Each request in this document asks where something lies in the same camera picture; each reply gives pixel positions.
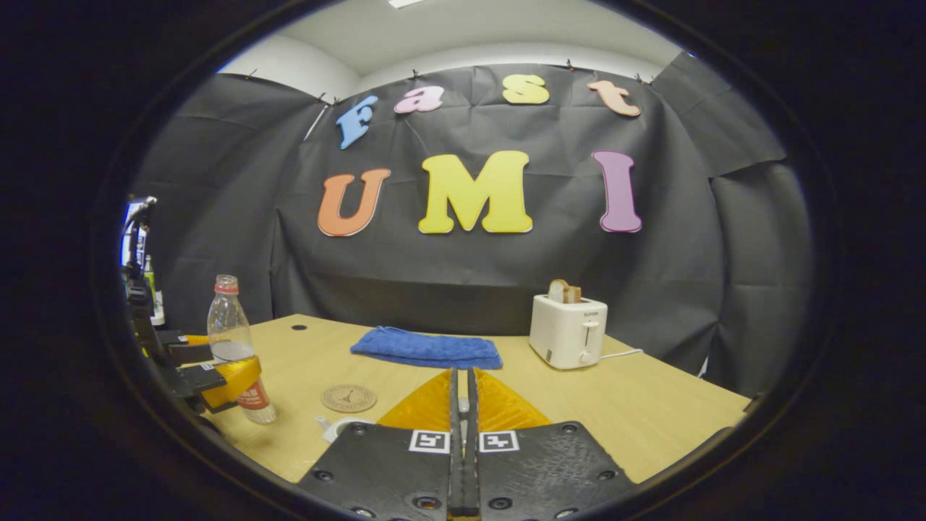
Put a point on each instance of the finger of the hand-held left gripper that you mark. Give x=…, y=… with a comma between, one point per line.
x=231, y=383
x=181, y=354

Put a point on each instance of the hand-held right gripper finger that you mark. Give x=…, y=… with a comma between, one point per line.
x=455, y=477
x=471, y=477

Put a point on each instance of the clear plastic water bottle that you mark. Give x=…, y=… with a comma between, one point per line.
x=230, y=325

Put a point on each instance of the round brown coaster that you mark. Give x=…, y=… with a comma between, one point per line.
x=349, y=398

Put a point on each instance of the white teacup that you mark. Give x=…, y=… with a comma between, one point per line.
x=347, y=427

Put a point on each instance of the green bottle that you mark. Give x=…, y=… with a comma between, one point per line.
x=153, y=297

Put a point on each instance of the computer monitor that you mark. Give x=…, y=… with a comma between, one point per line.
x=127, y=239

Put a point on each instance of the blue towel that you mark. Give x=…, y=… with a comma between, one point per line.
x=427, y=347

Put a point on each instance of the white toaster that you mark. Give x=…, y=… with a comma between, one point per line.
x=568, y=333

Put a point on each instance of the black backdrop cloth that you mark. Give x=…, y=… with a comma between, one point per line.
x=470, y=275

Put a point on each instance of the bread slice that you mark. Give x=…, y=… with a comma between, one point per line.
x=563, y=291

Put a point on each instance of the ceiling light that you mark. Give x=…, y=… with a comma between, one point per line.
x=405, y=3

